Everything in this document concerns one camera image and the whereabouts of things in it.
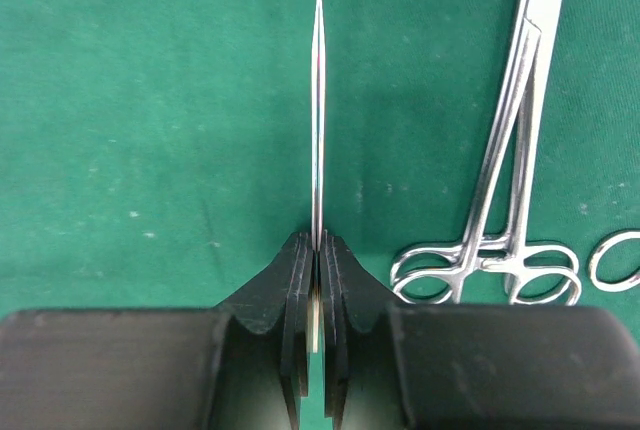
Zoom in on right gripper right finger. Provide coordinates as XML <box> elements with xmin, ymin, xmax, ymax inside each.
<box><xmin>319</xmin><ymin>235</ymin><xmax>639</xmax><ymax>429</ymax></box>

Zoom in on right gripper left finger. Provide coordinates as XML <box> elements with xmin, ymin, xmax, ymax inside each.
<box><xmin>1</xmin><ymin>233</ymin><xmax>313</xmax><ymax>429</ymax></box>

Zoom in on silver curved hemostat forceps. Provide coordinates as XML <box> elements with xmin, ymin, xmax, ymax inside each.
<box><xmin>401</xmin><ymin>0</ymin><xmax>570</xmax><ymax>297</ymax></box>

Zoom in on silver tweezers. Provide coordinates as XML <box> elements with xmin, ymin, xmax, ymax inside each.
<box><xmin>310</xmin><ymin>0</ymin><xmax>326</xmax><ymax>353</ymax></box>

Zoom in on silver straight hemostat forceps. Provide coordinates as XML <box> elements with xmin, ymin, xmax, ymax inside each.
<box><xmin>587</xmin><ymin>229</ymin><xmax>639</xmax><ymax>293</ymax></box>

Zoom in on green surgical cloth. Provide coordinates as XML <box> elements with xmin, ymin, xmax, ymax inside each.
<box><xmin>0</xmin><ymin>0</ymin><xmax>640</xmax><ymax>430</ymax></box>

